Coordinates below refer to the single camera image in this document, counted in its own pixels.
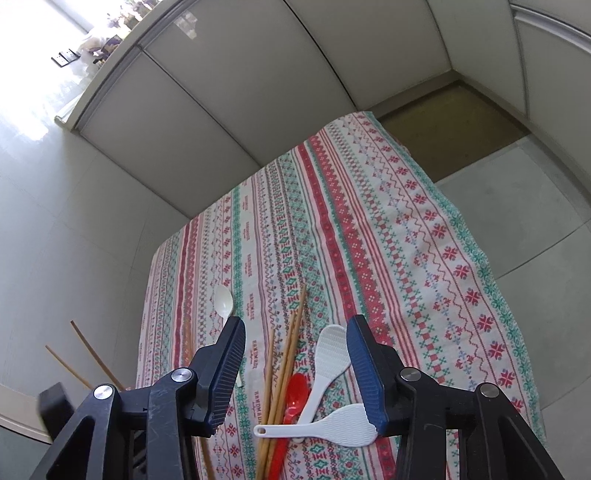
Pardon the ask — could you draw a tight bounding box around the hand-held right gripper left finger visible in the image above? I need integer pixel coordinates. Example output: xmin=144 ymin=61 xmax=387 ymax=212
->
xmin=28 ymin=316 xmax=247 ymax=480

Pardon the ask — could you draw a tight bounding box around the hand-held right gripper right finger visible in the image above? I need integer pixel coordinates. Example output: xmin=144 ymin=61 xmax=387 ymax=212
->
xmin=346 ymin=315 xmax=566 ymax=480

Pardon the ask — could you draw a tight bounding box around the white rice paddle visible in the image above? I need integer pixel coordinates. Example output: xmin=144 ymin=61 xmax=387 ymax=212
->
xmin=253 ymin=403 xmax=377 ymax=448
xmin=295 ymin=324 xmax=358 ymax=425

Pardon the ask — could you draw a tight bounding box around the white plastic spoon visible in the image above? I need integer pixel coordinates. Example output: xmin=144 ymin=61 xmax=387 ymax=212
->
xmin=212 ymin=284 xmax=245 ymax=387

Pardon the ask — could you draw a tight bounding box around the red plastic spoon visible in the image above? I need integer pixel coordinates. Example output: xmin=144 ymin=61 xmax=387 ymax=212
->
xmin=265 ymin=373 xmax=311 ymax=480

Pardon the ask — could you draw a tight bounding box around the patterned red green tablecloth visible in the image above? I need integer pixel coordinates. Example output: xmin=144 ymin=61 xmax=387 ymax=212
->
xmin=134 ymin=111 xmax=548 ymax=480

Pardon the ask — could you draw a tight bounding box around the low white cabinet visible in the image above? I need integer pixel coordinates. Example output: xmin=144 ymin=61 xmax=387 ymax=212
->
xmin=55 ymin=0 xmax=455 ymax=220

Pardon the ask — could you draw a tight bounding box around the brown floor mat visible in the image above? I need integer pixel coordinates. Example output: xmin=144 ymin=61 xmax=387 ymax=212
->
xmin=376 ymin=78 xmax=532 ymax=183

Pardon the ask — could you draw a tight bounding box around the clutter on cabinet counter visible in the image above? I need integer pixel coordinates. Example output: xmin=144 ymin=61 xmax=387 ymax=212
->
xmin=78 ymin=0 xmax=153 ymax=64

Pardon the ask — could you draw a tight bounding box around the tall white cabinet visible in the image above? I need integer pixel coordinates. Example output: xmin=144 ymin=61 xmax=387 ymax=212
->
xmin=425 ymin=0 xmax=591 ymax=185

